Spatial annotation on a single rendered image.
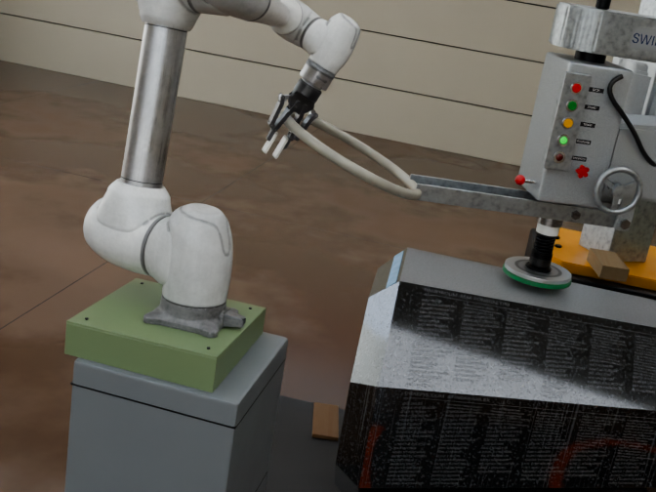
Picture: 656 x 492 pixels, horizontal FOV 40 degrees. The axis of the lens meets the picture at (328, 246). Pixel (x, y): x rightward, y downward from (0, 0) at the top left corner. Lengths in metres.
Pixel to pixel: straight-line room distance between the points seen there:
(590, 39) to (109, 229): 1.43
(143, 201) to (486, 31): 6.90
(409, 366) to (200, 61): 7.13
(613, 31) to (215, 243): 1.32
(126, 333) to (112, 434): 0.25
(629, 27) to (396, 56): 6.30
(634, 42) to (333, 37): 0.86
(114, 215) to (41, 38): 8.14
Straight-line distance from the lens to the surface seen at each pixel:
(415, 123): 9.01
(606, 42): 2.75
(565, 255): 3.62
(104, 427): 2.19
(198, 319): 2.13
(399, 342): 2.70
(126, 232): 2.19
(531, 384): 2.73
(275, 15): 2.24
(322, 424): 3.56
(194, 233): 2.08
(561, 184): 2.80
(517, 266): 2.95
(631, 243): 3.70
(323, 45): 2.57
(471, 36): 8.86
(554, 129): 2.73
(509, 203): 2.82
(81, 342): 2.15
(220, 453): 2.10
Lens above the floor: 1.79
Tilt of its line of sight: 19 degrees down
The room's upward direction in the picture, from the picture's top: 9 degrees clockwise
